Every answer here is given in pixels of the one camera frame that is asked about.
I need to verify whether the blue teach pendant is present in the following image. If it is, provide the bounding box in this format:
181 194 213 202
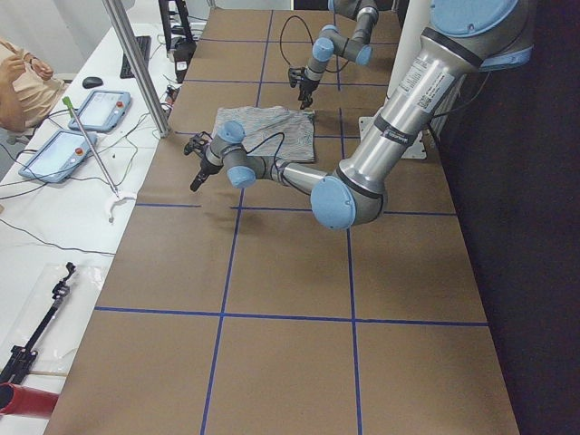
18 129 91 183
76 89 131 133

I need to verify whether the navy white striped polo shirt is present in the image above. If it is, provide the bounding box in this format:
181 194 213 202
211 106 315 163

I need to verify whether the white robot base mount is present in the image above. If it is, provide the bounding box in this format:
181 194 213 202
358 116 427 160

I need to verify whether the blue teach pendant near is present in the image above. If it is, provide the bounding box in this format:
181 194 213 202
18 129 91 183

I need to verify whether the black computer mouse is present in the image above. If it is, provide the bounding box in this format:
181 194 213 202
82 76 103 89

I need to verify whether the blue teach pendant far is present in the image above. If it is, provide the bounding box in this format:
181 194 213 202
76 89 131 133

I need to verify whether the red cylinder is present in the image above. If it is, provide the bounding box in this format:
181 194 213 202
1 382 59 419

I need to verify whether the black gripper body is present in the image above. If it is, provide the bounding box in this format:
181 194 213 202
287 67 319 102
183 131 222 179

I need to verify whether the black cable on white table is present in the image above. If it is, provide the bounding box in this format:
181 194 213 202
0 217 117 258

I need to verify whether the person in beige shirt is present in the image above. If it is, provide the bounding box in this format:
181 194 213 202
1 38 68 133

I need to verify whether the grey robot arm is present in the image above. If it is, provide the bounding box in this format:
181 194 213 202
187 1 537 229
288 0 379 110

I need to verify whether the silver reacher grabber tool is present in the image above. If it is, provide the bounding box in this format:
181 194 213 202
63 96 137 224

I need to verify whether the black clamp rod tool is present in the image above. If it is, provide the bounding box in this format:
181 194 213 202
0 261 77 386

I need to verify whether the black keyboard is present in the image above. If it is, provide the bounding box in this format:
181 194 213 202
119 35 152 79

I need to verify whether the aluminium frame post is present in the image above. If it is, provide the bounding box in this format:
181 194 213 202
102 0 169 138

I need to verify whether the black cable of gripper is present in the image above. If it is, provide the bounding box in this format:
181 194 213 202
279 15 353 76
239 131 286 182

